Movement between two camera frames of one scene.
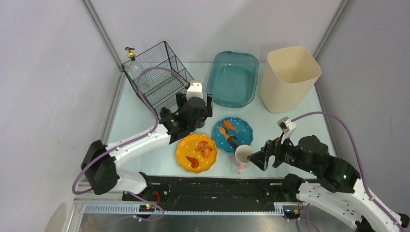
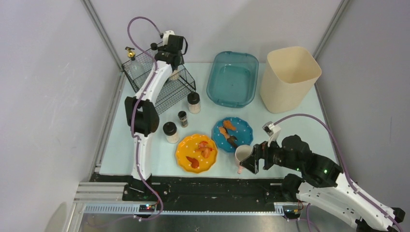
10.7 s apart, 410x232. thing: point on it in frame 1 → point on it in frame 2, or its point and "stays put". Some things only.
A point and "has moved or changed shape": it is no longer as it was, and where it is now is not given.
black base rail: [190, 189] stays put
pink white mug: [241, 152] stays put
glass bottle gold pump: [133, 68] stays put
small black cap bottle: [165, 112] has moved or changed shape
